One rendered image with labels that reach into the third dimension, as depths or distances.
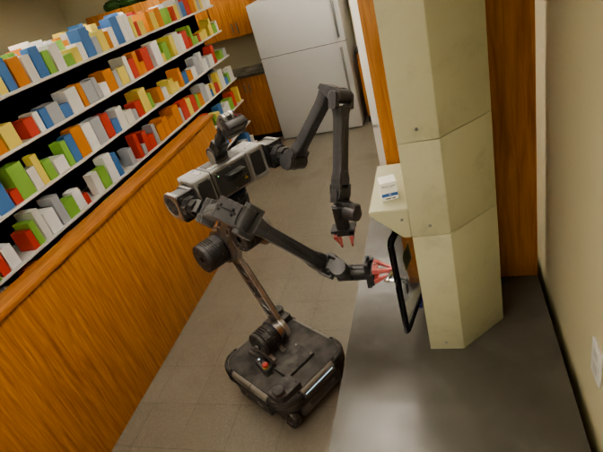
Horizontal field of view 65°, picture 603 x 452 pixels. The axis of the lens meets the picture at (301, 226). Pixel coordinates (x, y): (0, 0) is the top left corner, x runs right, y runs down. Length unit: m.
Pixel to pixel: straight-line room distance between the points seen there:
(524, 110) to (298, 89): 5.05
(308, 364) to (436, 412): 1.32
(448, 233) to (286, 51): 5.22
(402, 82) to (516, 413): 0.99
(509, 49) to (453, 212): 0.53
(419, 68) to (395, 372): 0.98
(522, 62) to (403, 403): 1.11
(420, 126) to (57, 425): 2.40
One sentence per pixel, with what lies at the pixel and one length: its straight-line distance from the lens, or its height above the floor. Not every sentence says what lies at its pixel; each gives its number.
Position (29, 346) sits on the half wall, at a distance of 2.79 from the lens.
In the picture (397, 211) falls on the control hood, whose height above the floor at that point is 1.51.
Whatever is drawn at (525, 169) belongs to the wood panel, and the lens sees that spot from 1.78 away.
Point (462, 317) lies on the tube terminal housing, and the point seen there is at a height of 1.08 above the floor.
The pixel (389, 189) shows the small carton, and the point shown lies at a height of 1.55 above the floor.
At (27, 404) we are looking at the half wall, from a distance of 2.82.
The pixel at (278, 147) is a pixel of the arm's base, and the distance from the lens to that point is 2.18.
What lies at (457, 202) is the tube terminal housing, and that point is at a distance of 1.42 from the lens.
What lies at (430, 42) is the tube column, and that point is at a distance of 1.23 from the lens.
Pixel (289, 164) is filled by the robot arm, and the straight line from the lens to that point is 2.09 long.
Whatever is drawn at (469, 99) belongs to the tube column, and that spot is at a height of 1.77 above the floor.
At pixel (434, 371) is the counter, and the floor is 0.94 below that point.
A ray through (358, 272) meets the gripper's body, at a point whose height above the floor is 1.22.
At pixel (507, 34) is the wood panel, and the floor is 1.85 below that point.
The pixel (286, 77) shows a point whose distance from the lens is 6.53.
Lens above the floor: 2.21
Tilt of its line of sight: 29 degrees down
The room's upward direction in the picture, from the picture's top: 17 degrees counter-clockwise
